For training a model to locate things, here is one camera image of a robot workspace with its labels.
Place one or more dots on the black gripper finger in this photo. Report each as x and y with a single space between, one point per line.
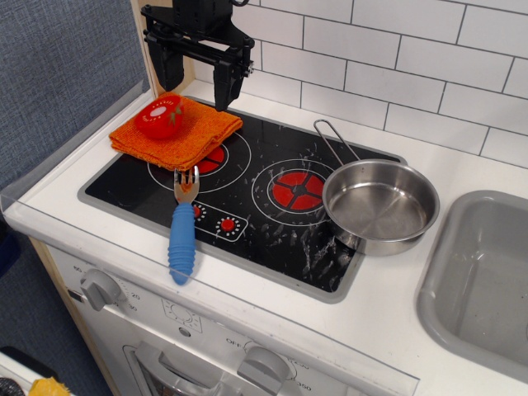
228 80
168 65

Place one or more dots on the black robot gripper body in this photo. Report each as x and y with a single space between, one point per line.
202 30

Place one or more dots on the blue handled metal fork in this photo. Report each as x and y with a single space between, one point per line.
182 241

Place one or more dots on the orange folded cloth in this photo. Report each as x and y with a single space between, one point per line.
202 130

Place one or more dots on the red toy tomato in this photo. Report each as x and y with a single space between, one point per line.
161 119

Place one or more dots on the black toy stovetop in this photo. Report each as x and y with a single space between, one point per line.
260 207

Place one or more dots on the stainless steel pan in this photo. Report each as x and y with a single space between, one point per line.
379 207

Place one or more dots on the grey left oven knob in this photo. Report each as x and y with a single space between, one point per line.
100 289

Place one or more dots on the grey oven knob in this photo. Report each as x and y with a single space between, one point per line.
100 289
267 371

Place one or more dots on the grey right oven knob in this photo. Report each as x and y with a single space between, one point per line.
267 371

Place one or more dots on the toy oven door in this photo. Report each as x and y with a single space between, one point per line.
180 372

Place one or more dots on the grey toy sink basin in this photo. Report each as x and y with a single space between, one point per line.
473 300

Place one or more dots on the yellow object at corner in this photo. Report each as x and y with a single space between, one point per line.
48 387

